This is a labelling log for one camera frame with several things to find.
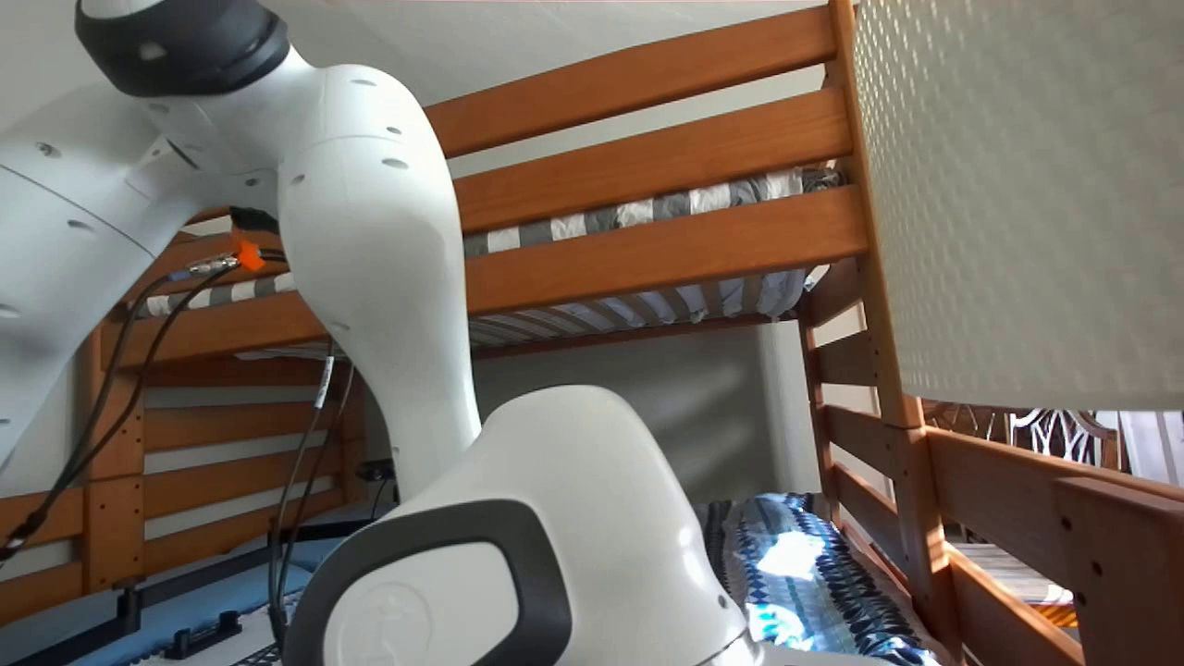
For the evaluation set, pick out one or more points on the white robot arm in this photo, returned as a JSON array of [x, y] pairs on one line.
[[370, 247]]

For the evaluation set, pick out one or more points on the striped bunk mattress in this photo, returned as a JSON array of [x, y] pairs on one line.
[[643, 308]]

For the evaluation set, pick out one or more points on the blue patterned blanket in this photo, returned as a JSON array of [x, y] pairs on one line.
[[788, 577]]

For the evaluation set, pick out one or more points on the white shade table lamp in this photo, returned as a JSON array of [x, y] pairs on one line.
[[1037, 187]]

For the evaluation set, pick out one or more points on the wooden bunk bed frame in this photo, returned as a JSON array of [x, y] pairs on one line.
[[667, 247]]

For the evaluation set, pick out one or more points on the black camera stand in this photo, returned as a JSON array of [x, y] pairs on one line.
[[204, 636]]

